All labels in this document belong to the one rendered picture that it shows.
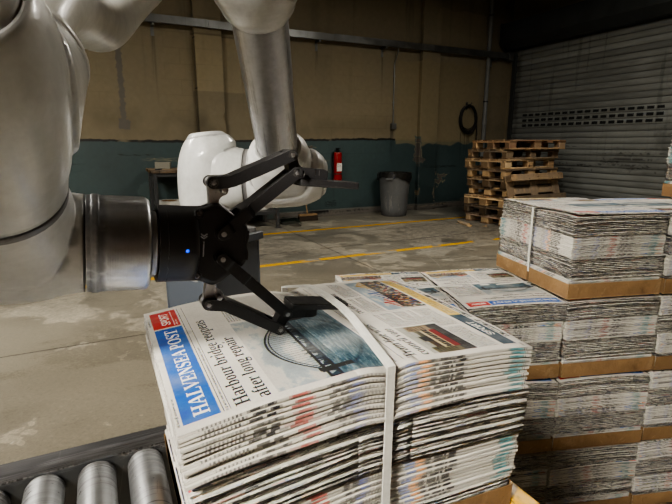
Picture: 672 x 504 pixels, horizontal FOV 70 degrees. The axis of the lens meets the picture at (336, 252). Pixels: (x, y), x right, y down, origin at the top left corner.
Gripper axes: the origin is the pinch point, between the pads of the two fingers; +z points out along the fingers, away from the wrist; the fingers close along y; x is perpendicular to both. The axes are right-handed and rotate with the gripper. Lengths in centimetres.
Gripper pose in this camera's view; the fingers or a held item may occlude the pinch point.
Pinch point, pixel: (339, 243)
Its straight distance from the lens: 55.3
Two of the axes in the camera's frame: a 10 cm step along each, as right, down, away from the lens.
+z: 8.9, -0.1, 4.5
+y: -0.9, 9.8, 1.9
